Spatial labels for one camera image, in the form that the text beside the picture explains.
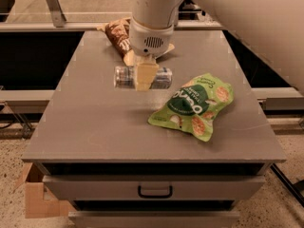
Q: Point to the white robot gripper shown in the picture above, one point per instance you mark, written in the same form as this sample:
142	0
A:
150	42

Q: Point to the silver redbull can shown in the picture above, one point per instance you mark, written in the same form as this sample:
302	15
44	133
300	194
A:
142	79

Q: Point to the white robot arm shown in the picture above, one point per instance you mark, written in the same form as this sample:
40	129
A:
272	29

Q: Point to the brown Late July chip bag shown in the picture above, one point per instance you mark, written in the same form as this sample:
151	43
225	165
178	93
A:
117	32

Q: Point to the green coconut chips bag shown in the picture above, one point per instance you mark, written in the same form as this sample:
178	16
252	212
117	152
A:
193	108

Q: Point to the grey drawer cabinet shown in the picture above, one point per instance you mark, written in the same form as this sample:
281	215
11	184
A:
95	146

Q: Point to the brown cardboard box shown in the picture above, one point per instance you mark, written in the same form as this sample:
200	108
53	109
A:
40	203

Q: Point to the metal railing frame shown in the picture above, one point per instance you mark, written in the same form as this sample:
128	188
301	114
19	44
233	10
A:
56	15

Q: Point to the black upper drawer handle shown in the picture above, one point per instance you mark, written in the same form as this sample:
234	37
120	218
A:
155	193

